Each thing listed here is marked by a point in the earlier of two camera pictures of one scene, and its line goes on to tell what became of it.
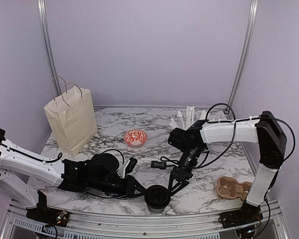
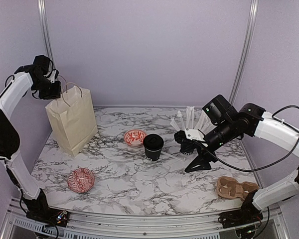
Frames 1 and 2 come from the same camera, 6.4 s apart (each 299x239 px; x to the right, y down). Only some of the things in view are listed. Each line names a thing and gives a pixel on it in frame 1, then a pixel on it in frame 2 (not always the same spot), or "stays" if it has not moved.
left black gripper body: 130,183 to 47,91
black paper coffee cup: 154,210 to 153,156
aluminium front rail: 15,224 stays
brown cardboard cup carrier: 229,188 stays
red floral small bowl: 135,138 stays
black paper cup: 157,195 to 153,143
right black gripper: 179,174 to 203,152
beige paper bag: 72,117 stays
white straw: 149,159 to 179,158
